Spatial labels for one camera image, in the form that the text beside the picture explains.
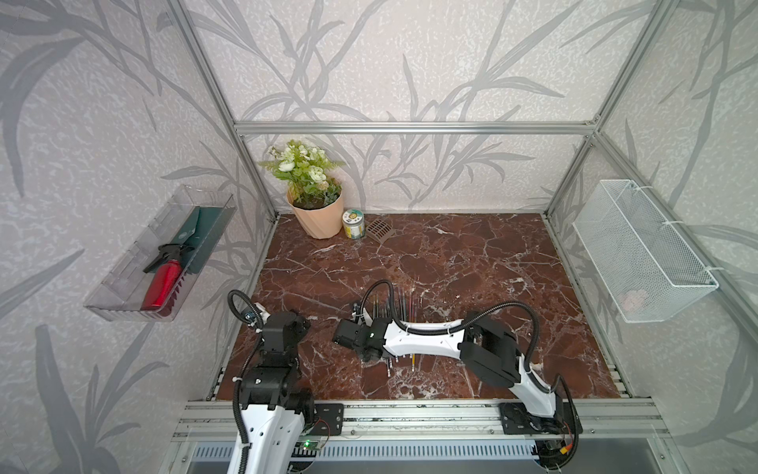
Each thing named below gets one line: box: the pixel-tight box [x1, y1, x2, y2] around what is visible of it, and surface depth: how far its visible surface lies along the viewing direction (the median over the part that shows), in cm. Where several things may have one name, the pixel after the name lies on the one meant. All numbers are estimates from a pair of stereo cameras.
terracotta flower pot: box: [286, 188, 345, 240], surface depth 104 cm
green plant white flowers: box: [258, 139, 346, 207], surface depth 100 cm
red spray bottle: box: [141, 242, 195, 317], surface depth 61 cm
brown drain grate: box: [365, 218, 395, 244], surface depth 115 cm
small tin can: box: [342, 208, 366, 240], surface depth 111 cm
